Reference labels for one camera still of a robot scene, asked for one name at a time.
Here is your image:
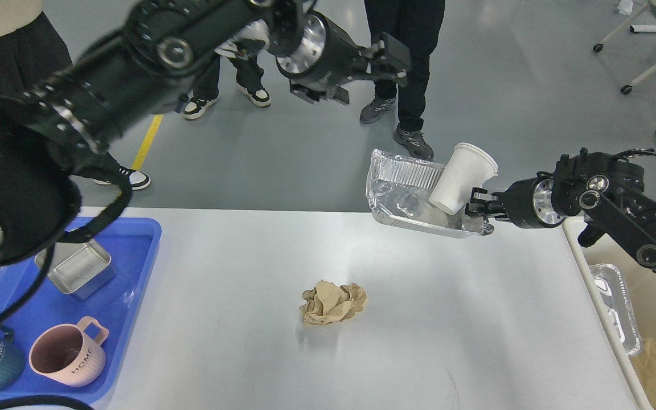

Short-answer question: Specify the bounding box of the small steel rectangular tray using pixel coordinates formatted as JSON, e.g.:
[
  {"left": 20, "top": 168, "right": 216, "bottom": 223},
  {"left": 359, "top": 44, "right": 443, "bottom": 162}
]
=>
[{"left": 47, "top": 240, "right": 117, "bottom": 300}]

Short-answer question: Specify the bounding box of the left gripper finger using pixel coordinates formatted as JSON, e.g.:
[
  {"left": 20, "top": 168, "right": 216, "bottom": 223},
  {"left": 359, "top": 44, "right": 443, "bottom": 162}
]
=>
[
  {"left": 289, "top": 80, "right": 350, "bottom": 105},
  {"left": 360, "top": 32, "right": 412, "bottom": 87}
]

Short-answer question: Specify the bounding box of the white paper cup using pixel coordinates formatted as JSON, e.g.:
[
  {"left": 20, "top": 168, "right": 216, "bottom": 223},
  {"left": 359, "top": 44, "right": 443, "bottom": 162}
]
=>
[{"left": 429, "top": 142, "right": 499, "bottom": 215}]

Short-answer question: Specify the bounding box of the person in dark jeans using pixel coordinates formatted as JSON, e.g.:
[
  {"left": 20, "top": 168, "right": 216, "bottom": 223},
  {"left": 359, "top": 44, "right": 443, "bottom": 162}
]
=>
[{"left": 182, "top": 51, "right": 272, "bottom": 121}]

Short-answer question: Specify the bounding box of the pink ribbed mug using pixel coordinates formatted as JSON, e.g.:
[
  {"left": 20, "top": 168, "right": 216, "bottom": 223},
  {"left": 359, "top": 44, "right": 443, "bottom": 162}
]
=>
[{"left": 28, "top": 316, "right": 109, "bottom": 387}]

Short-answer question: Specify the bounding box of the person with grey sneakers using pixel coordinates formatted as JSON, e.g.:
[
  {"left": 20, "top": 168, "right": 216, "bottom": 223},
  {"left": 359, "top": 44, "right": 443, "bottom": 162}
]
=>
[{"left": 359, "top": 1, "right": 445, "bottom": 161}]

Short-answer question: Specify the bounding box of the aluminium foil tray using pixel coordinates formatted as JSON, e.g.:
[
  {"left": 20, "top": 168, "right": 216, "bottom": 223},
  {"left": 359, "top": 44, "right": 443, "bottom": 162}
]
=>
[{"left": 366, "top": 149, "right": 495, "bottom": 239}]

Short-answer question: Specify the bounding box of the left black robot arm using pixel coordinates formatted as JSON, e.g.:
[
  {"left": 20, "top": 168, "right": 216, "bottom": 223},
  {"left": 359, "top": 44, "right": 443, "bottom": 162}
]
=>
[{"left": 0, "top": 1, "right": 411, "bottom": 267}]

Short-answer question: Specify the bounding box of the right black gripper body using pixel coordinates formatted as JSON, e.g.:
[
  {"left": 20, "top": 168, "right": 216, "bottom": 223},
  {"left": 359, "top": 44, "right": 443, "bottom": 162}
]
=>
[{"left": 499, "top": 177, "right": 566, "bottom": 229}]

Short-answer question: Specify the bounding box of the person in black trousers left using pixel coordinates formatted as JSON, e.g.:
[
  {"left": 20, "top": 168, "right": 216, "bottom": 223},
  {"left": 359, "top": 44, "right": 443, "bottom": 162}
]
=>
[{"left": 0, "top": 1, "right": 72, "bottom": 97}]

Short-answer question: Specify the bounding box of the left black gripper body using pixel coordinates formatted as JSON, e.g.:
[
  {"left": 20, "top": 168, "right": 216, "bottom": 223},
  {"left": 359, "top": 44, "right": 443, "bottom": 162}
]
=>
[{"left": 276, "top": 13, "right": 361, "bottom": 90}]

